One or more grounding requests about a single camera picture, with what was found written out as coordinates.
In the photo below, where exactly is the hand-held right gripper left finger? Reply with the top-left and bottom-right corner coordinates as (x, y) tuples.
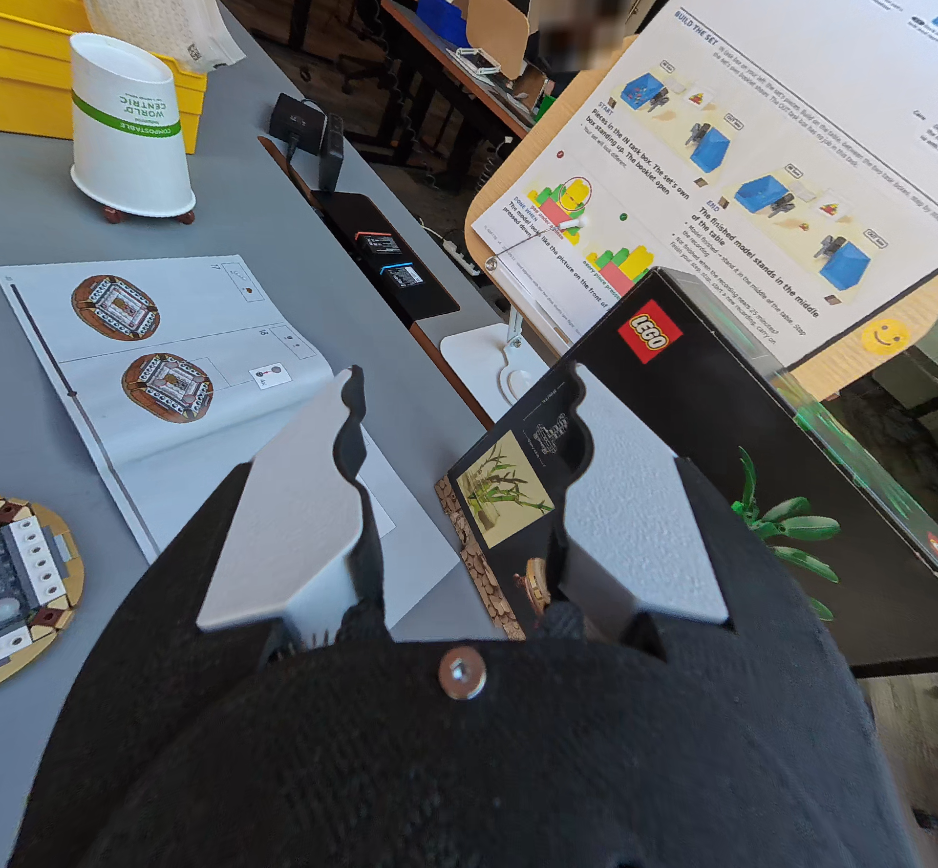
(196, 366), (385, 652)

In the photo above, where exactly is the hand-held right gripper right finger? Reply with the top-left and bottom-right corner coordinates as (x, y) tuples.
(546, 362), (736, 645)

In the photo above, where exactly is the black lego set box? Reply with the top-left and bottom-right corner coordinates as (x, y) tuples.
(434, 267), (938, 667)

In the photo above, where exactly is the round brown lego model base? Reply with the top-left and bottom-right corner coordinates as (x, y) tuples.
(0, 496), (85, 684)

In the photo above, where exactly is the open instruction booklet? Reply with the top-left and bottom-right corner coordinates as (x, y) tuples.
(0, 254), (459, 630)

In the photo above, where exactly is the white stand base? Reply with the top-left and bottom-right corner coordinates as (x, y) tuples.
(440, 322), (551, 422)

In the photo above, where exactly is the black flat tray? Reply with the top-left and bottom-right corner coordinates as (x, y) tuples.
(311, 190), (461, 330)

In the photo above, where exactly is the yellow smiley sticker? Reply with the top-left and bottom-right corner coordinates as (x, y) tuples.
(859, 318), (911, 356)

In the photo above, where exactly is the light wooden document stand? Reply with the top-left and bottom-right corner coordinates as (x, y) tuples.
(464, 32), (938, 400)

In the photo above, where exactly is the black rectangular box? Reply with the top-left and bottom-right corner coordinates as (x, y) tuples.
(319, 113), (345, 193)

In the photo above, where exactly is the white paper cup green band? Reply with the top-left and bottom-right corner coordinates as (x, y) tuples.
(69, 32), (197, 218)

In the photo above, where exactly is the white printed instruction sheet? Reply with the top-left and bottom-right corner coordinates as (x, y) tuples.
(471, 0), (938, 370)

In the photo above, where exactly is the black power adapter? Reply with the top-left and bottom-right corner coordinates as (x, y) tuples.
(268, 92), (327, 156)

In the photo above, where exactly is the long wooden background table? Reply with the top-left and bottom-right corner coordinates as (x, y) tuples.
(322, 0), (536, 139)

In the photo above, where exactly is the small white tray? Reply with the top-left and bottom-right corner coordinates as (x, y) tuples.
(454, 45), (514, 79)

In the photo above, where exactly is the wooden stand with black sheet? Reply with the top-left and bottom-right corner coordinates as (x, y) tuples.
(447, 0), (539, 81)

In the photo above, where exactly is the blue plastic bin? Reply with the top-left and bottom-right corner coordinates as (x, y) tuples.
(416, 0), (470, 48)

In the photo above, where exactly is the stack of yellow bins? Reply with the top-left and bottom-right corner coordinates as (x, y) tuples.
(0, 0), (208, 154)

